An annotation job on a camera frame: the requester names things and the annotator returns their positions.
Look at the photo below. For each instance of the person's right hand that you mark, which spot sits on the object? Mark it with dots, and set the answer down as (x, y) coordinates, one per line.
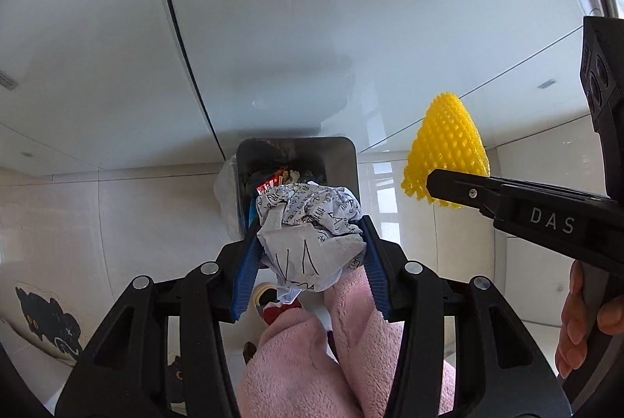
(575, 320)

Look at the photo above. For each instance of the person's left leg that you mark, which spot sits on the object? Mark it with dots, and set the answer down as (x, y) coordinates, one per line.
(287, 374)

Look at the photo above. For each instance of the printed white paper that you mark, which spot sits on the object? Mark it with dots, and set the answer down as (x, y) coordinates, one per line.
(312, 247)

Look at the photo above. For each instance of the dark grey trash bin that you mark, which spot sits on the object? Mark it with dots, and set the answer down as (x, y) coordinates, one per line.
(341, 164)

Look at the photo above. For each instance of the red snack packet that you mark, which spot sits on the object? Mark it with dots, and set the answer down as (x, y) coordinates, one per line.
(270, 187)

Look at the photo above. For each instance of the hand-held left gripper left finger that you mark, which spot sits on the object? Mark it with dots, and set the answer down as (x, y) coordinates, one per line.
(246, 272)

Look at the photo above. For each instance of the white cabinet door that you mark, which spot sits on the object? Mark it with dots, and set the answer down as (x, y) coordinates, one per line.
(365, 33)
(97, 57)

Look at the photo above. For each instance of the cone-shaped yellow foam net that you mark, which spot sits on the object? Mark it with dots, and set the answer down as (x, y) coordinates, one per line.
(448, 140)

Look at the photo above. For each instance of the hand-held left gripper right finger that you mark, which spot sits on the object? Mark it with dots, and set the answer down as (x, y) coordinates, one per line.
(378, 272)

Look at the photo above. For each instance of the red white slipper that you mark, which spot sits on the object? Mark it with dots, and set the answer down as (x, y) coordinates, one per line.
(273, 306)

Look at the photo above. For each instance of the black cat floor mat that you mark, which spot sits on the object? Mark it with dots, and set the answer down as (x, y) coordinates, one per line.
(48, 320)

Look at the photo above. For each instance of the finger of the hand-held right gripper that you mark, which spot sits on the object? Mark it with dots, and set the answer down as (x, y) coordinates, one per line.
(463, 189)

